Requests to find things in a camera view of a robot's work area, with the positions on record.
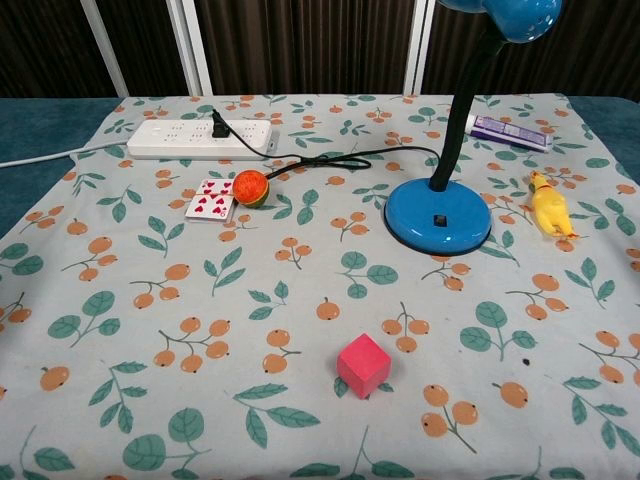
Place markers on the blue desk lamp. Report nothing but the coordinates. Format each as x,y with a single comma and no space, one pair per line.
440,220

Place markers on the floral fruit print tablecloth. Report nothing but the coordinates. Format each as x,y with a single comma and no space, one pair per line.
300,300

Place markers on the orange green ball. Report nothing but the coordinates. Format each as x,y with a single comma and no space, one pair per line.
251,188

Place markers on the hearts playing card deck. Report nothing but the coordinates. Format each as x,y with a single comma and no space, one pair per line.
210,202

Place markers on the pink cube block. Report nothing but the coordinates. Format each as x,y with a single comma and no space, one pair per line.
364,366

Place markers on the white power strip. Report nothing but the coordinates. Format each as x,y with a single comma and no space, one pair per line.
200,140

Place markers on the purple white toothpaste tube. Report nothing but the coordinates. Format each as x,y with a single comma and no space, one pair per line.
510,132

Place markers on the yellow rubber chicken toy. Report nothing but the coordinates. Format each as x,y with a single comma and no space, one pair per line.
549,210

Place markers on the white metal frame post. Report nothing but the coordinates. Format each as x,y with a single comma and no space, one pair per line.
192,47
419,47
102,47

